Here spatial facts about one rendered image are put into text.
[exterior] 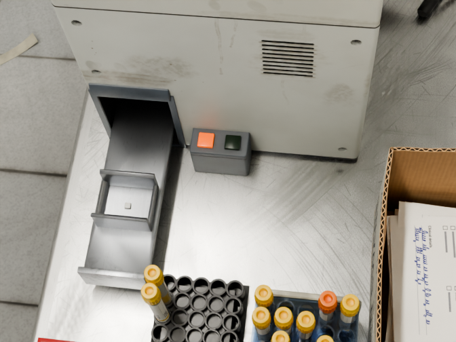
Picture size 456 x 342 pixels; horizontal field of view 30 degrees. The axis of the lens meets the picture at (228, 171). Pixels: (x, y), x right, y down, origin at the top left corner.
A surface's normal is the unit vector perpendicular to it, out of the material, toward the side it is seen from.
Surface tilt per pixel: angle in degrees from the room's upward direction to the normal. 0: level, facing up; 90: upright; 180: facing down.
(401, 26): 0
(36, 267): 0
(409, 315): 1
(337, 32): 90
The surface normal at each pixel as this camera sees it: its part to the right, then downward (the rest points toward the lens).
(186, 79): -0.12, 0.91
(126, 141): -0.07, -0.41
